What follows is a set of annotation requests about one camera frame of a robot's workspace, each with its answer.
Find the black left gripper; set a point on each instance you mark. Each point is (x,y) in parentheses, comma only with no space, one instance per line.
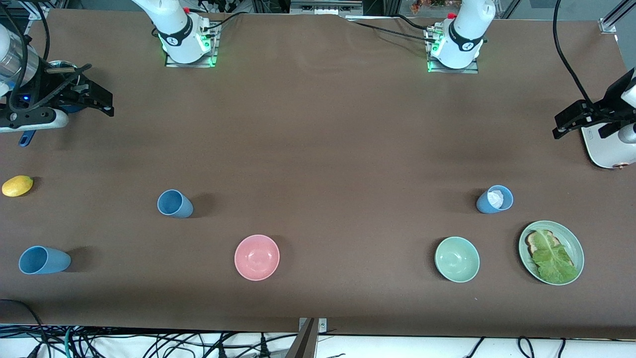
(612,97)

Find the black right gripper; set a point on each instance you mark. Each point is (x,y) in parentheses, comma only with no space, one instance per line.
(55,87)

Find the blue plastic cup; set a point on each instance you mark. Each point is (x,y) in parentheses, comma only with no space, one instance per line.
(49,261)
(484,205)
(174,205)

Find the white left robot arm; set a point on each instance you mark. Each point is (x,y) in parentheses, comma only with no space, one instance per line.
(462,40)

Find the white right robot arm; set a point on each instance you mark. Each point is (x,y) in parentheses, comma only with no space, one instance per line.
(179,35)

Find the white toaster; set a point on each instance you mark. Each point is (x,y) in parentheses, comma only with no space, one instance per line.
(603,154)

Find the glass saucepan lid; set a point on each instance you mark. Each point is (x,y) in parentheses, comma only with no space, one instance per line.
(62,63)

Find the dark blue saucepan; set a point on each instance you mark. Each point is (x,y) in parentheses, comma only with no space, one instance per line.
(27,139)

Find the pale green plate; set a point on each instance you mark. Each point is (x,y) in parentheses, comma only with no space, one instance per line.
(571,236)

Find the yellow lemon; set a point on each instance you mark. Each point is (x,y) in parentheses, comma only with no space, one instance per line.
(17,186)

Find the white crumpled paper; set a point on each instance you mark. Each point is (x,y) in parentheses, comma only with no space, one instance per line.
(495,198)

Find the toasted bread slice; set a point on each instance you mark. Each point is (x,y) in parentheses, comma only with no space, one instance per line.
(532,243)

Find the green lettuce leaf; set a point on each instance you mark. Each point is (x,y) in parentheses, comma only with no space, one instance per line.
(554,261)

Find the pale green bowl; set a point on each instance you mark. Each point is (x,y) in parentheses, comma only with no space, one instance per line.
(457,259)

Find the orange artificial flowers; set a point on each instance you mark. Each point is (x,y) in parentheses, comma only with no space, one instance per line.
(422,5)

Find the pink bowl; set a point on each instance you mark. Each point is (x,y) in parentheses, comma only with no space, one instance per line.
(257,257)

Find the grey power strip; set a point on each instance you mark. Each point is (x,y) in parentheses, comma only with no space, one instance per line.
(325,6)

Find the brown table mat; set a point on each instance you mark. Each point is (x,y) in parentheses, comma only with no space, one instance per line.
(318,298)

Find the dark metal bar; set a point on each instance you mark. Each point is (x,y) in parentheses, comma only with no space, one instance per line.
(303,343)

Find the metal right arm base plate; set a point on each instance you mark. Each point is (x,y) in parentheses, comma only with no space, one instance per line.
(191,65)

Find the aluminium frame profile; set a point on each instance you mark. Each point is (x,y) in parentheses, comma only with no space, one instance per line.
(613,20)
(35,10)

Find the metal table bracket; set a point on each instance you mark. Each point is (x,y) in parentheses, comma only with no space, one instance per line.
(322,325)

